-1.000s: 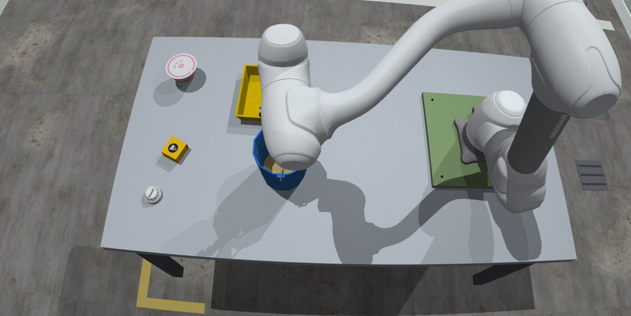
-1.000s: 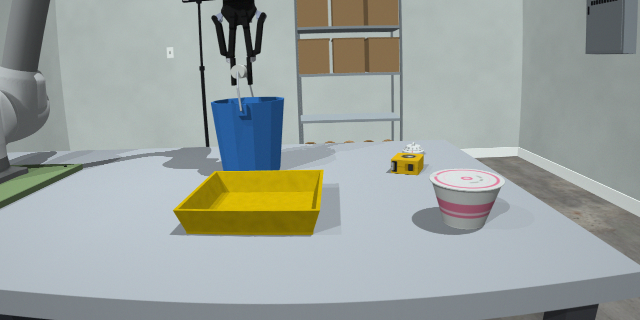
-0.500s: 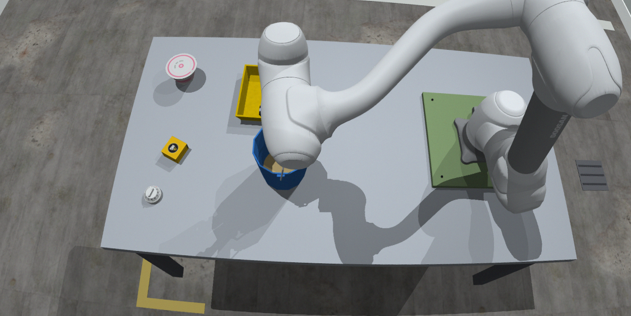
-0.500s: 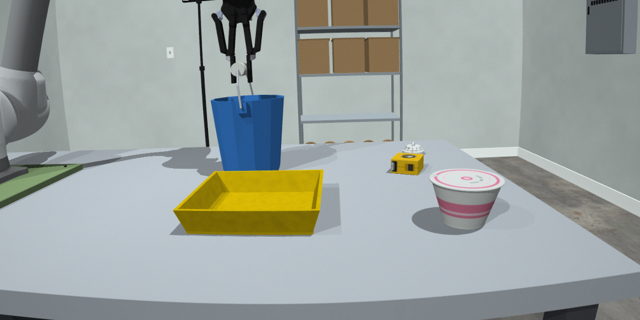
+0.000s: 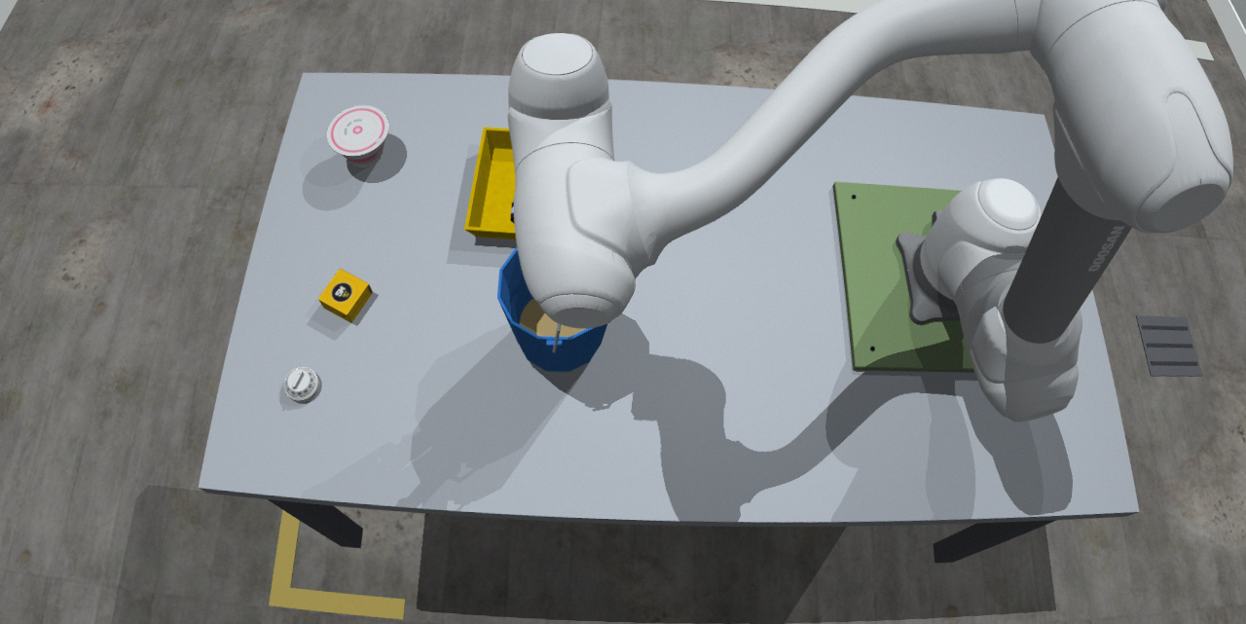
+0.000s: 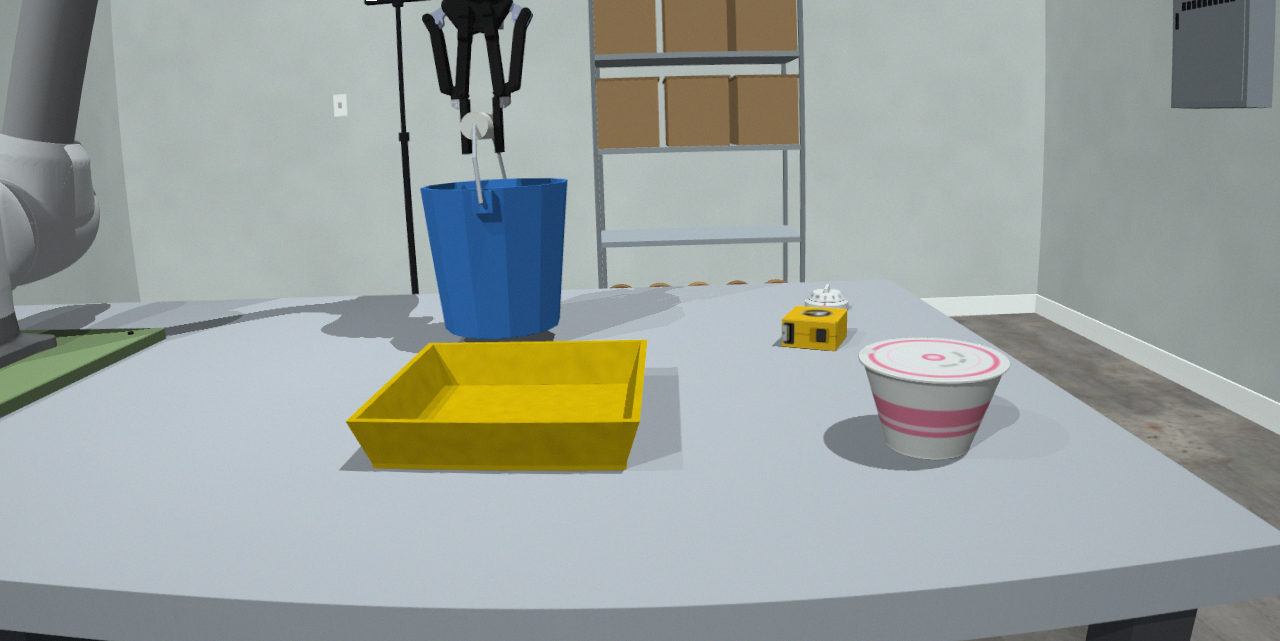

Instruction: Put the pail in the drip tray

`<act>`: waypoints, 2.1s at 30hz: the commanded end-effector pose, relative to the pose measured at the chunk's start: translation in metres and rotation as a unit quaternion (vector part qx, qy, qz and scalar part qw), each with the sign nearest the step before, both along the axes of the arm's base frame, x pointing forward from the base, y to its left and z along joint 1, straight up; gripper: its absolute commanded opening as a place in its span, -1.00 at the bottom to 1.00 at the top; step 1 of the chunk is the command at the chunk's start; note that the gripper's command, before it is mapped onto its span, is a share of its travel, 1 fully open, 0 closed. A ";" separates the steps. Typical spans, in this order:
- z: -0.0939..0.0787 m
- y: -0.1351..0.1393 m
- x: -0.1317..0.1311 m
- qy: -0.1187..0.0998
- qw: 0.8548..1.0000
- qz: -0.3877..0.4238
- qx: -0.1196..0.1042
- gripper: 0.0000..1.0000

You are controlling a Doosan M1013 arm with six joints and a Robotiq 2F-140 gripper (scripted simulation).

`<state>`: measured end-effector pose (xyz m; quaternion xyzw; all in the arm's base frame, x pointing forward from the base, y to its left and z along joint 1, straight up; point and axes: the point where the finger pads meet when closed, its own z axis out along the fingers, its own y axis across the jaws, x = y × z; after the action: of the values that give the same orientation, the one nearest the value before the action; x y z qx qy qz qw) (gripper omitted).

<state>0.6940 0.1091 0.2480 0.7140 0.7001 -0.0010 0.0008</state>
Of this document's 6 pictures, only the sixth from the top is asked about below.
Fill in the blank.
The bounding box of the white and pink yogurt cup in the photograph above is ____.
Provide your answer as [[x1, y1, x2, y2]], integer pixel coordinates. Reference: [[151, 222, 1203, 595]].
[[858, 338, 1010, 461]]

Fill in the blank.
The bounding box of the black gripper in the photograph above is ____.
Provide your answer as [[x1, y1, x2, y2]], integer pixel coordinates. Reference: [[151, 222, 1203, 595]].
[[422, 0, 532, 154]]

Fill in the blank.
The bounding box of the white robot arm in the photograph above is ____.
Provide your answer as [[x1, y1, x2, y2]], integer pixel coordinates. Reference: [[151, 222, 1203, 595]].
[[0, 0, 100, 368]]

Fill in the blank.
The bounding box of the yellow shallow tray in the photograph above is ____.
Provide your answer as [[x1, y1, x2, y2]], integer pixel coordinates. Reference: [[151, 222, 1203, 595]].
[[346, 340, 646, 470]]

